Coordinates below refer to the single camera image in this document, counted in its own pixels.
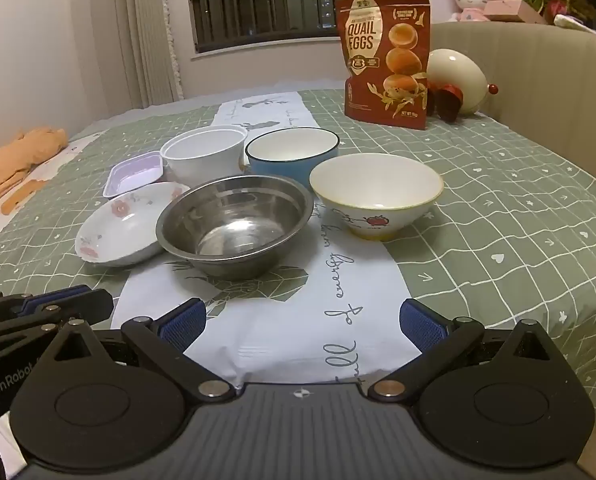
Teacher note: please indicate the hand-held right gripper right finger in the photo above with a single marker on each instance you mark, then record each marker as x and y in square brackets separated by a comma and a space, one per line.
[422, 327]

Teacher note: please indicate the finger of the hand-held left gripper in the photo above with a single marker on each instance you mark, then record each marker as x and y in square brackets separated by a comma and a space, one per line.
[13, 335]
[58, 299]

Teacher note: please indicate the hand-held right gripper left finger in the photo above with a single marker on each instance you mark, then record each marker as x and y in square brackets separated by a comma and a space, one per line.
[183, 322]

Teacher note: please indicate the floral white plate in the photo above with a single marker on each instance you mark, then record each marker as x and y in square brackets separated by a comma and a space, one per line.
[118, 230]

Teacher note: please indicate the stainless steel bowl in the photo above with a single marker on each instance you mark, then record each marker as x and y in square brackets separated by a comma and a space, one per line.
[233, 230]

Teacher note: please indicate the lilac plastic tray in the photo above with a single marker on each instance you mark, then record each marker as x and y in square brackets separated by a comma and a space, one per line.
[133, 175]

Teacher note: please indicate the white plastic bowl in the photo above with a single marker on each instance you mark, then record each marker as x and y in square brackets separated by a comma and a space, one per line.
[203, 160]

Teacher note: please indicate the blue enamel bowl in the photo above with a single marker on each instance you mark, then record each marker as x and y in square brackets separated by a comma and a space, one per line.
[293, 162]

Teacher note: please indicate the cartoon print white sheet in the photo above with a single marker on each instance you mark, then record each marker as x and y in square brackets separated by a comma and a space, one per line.
[8, 215]

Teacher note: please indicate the orange cloth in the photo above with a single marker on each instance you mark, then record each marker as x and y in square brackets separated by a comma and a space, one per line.
[18, 160]

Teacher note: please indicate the dark red ornament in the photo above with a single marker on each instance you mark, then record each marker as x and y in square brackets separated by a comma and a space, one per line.
[445, 102]

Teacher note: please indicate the cream egg-shaped toy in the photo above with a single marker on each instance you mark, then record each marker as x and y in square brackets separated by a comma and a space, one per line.
[460, 80]

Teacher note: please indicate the red snack bag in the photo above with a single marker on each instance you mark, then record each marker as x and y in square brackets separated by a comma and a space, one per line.
[382, 60]

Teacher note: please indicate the beige curtain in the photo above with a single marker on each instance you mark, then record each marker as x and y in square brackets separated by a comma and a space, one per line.
[148, 35]

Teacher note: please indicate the beige upholstered headboard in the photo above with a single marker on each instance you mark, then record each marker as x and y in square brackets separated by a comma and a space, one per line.
[542, 75]

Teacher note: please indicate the pink box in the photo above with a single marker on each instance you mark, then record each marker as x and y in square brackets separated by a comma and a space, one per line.
[512, 10]

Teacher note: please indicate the dark framed window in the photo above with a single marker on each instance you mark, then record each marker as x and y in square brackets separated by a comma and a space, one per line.
[278, 5]

